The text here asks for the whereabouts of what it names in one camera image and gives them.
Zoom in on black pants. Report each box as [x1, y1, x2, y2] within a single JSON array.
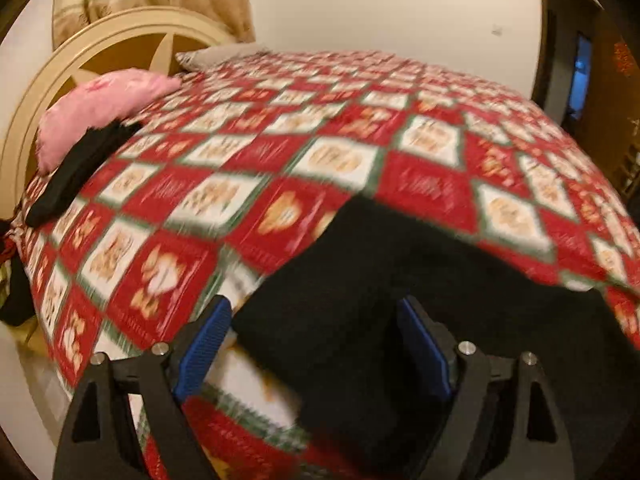
[[232, 195, 640, 480]]

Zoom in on dark wooden door frame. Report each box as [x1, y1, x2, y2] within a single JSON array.
[[531, 0, 603, 108]]

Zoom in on dark clothes pile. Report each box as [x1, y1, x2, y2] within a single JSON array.
[[0, 217, 37, 328]]

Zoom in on brown wooden door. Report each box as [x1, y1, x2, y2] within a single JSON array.
[[590, 7, 640, 128]]

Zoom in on pink pillow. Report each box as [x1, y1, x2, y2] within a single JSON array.
[[37, 71, 182, 173]]

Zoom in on grey striped pillow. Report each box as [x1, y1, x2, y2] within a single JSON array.
[[175, 44, 273, 72]]

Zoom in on cream wooden headboard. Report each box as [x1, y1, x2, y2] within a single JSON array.
[[0, 7, 236, 221]]

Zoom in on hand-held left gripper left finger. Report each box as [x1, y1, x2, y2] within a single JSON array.
[[52, 296, 233, 480]]

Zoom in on red checked printed blanket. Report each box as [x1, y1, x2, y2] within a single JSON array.
[[10, 50, 640, 480]]

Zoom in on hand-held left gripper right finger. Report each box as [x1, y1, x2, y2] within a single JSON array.
[[397, 295, 582, 480]]

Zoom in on folded black cloth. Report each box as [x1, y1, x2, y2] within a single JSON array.
[[25, 120, 143, 227]]

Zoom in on red paper door decoration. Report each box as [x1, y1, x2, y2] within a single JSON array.
[[613, 41, 634, 77]]

